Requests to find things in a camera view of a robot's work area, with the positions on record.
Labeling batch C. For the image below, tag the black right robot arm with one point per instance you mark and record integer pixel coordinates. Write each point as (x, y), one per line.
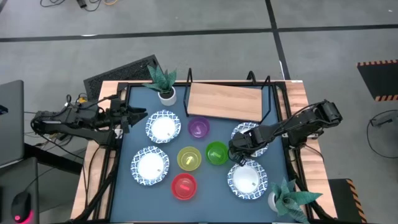
(311, 119)

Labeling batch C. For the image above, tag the black mouse with red light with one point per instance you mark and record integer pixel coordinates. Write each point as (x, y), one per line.
(21, 207)

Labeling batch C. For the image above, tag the red translucent plastic bowl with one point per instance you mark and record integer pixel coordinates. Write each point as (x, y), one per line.
(184, 186)

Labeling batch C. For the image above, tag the purple translucent plastic bowl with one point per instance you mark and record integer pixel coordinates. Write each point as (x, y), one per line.
(198, 127)

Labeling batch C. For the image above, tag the dark grey side desk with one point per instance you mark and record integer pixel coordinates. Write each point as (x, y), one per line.
(15, 177)

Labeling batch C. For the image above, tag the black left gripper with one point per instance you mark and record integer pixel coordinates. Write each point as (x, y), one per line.
(119, 113)

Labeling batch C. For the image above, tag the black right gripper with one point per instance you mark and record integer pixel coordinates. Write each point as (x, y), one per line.
(248, 141)

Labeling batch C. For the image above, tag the yellow translucent plastic bowl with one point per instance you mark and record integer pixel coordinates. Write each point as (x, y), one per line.
(189, 158)

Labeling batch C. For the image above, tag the black floor grille mat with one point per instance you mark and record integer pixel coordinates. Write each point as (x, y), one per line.
(124, 73)

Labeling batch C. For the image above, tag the grey laptop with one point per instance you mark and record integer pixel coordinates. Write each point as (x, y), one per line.
(11, 124)

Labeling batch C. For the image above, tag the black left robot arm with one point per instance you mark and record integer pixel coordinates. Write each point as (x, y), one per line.
(68, 119)

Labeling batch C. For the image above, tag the black table frame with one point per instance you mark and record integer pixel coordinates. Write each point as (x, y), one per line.
(281, 93)

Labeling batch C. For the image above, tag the black hazard striped floor mat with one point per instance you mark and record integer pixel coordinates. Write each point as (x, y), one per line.
(381, 79)
(343, 199)

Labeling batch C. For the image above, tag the blue grey table mat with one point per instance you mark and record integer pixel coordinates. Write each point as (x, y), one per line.
(211, 211)

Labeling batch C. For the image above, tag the wooden shelf with black frame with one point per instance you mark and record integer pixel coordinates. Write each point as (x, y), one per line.
(225, 101)

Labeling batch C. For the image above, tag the blue rimmed white paper bowl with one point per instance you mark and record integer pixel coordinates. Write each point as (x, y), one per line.
(247, 180)
(245, 126)
(163, 127)
(150, 165)

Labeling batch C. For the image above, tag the green translucent plastic bowl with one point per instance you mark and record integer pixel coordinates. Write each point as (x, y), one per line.
(217, 153)

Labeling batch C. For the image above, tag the green plant in white pot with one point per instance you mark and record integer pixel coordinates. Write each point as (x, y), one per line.
(289, 200)
(164, 90)

